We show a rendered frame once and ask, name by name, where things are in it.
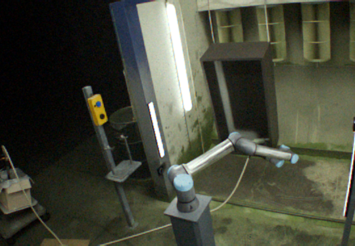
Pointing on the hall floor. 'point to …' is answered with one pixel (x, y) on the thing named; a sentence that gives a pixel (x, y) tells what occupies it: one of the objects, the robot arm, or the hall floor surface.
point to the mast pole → (353, 194)
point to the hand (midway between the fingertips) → (253, 143)
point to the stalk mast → (108, 162)
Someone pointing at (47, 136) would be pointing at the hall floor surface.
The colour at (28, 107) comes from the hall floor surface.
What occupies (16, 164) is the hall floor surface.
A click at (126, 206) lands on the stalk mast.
